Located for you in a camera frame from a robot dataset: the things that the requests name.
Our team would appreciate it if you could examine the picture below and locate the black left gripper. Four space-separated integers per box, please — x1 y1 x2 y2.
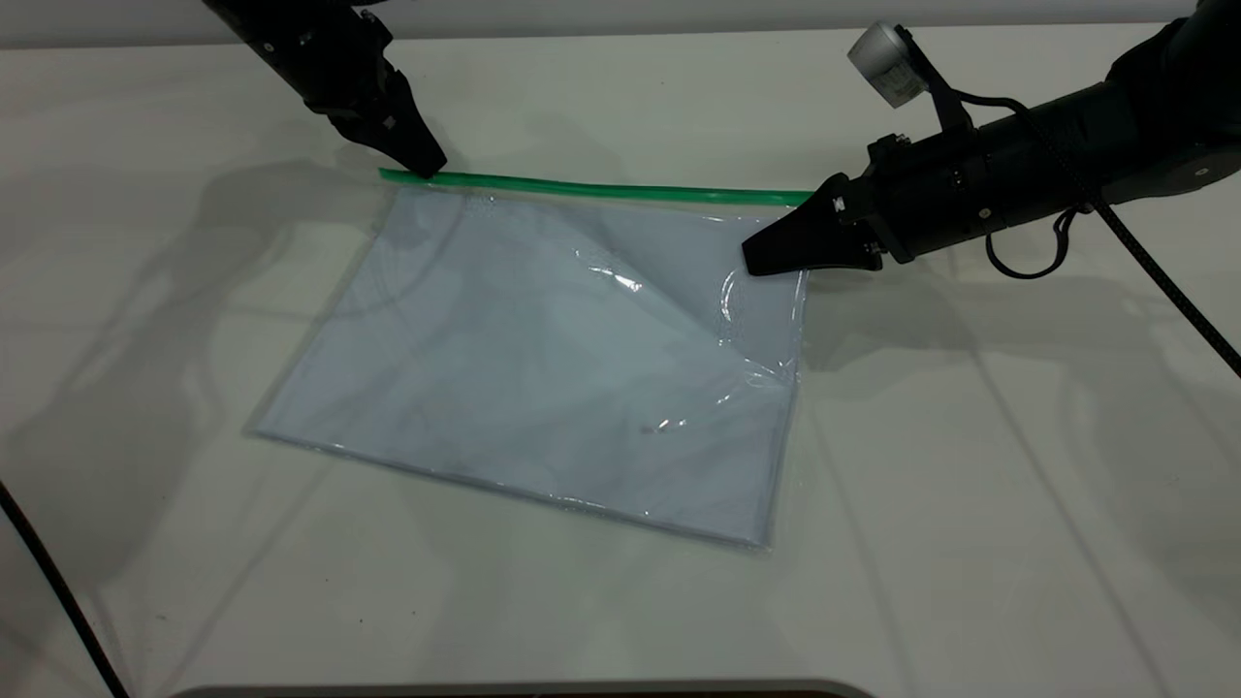
206 0 450 179

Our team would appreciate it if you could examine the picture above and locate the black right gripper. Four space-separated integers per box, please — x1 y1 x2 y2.
741 124 1011 278

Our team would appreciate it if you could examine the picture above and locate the clear zip bag green strip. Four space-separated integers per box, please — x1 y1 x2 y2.
242 168 821 555

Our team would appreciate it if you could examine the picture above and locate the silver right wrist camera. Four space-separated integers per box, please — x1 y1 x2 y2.
847 21 973 134

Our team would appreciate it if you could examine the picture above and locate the black looped cable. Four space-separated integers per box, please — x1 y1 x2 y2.
986 206 1084 281

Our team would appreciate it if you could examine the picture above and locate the black braided cable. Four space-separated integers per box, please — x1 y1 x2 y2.
955 90 1241 377

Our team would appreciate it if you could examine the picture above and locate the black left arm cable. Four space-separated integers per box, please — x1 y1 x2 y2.
0 480 133 698

